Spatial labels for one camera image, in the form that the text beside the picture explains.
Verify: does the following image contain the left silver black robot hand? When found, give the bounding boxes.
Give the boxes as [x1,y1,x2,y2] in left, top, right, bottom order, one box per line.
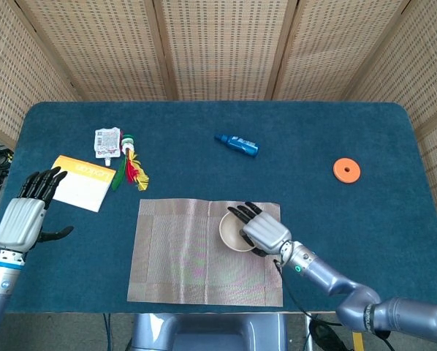
[0,166,75,253]

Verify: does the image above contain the white round bowl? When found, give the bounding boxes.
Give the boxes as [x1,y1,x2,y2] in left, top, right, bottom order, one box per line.
[218,210,258,253]

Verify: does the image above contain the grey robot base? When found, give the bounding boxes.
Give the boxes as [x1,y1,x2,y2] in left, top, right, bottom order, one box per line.
[130,312,289,351]

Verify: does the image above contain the orange disc with hole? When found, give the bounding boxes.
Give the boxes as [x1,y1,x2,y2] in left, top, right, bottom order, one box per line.
[332,157,362,186]

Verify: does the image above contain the yellow and white book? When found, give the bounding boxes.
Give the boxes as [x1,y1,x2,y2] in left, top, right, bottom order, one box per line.
[51,155,117,213]

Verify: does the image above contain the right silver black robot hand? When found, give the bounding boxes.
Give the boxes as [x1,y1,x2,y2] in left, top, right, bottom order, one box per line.
[227,201,292,257]

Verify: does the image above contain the colourful feather shuttlecock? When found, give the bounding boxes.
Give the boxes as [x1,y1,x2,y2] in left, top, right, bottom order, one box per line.
[110,135,150,192]

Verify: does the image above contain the blue felt table cover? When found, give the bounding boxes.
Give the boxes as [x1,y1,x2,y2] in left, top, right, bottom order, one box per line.
[0,101,437,314]

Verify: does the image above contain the white spouted food pouch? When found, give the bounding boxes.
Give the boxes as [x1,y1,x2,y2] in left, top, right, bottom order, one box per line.
[94,127,121,165]

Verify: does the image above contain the beige woven placemat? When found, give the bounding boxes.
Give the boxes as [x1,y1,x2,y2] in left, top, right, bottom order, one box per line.
[126,198,284,307]

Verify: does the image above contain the woven wicker folding screen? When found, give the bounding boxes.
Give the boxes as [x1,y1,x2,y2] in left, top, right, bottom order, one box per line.
[0,0,437,235]

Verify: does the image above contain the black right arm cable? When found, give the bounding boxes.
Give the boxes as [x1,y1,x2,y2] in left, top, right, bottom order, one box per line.
[273,258,398,351]

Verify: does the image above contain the blue spray bottle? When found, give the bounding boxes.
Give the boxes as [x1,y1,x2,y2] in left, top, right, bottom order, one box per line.
[214,133,260,159]

